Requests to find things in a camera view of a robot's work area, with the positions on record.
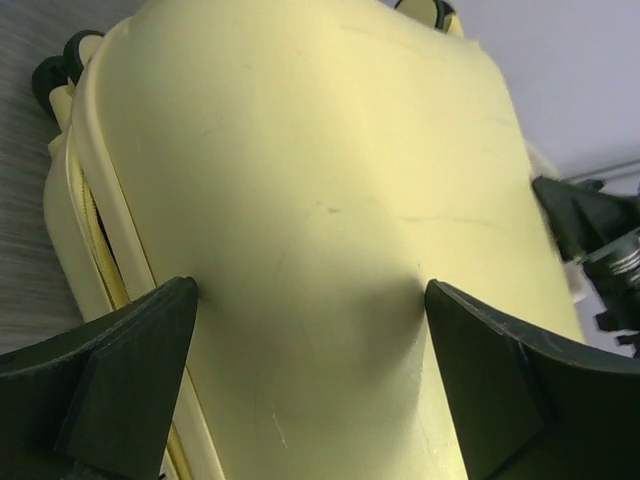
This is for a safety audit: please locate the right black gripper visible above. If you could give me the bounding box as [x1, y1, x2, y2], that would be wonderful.
[532, 176, 639, 358]

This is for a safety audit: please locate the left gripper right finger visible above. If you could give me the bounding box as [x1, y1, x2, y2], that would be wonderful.
[424, 280, 639, 479]

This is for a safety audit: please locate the yellow hard-shell suitcase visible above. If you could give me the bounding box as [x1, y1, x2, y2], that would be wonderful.
[33, 1, 583, 479]

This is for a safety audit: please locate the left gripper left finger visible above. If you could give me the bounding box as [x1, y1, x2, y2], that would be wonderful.
[1, 277, 198, 479]

